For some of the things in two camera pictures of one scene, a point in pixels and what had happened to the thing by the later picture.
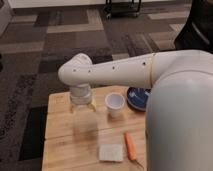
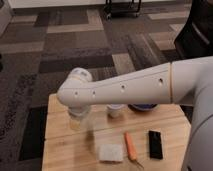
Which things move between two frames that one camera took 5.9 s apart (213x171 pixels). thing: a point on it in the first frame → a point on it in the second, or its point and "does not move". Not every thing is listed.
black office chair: x=197 y=32 does not move
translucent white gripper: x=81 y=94 → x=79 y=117
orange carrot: x=131 y=148 does not move
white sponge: x=111 y=152 does not move
